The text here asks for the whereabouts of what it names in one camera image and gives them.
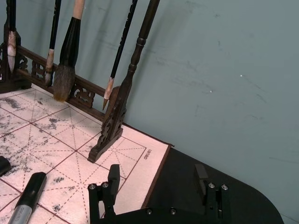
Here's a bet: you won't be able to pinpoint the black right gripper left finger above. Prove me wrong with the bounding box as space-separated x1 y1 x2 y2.
87 164 121 224

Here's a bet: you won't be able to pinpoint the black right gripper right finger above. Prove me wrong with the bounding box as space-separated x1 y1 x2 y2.
194 163 232 219

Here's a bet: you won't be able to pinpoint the black table cloth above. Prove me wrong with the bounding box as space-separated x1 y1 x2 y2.
141 147 285 224

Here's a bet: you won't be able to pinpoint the pale felt mat, red grid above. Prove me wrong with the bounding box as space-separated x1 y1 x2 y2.
0 83 176 224

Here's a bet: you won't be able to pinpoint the grey marker pen, black cap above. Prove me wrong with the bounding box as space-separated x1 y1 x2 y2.
7 171 48 224

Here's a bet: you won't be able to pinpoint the small black block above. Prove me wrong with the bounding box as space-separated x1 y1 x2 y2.
0 156 12 177

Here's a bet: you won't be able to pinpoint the thin black brush, pointed tip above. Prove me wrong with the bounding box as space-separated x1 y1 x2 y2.
102 0 139 111

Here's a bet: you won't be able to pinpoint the thin black brush, pale bristles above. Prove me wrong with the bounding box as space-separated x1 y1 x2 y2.
44 0 63 88

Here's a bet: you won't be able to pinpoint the dark carved wooden brush rack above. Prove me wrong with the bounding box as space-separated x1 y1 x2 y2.
0 0 162 164

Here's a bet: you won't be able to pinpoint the large tan-handled brush, brown bristles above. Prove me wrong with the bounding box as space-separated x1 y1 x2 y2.
53 0 87 102

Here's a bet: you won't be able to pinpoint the dark-handled brush with white tip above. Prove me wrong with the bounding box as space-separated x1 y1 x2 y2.
6 0 18 74

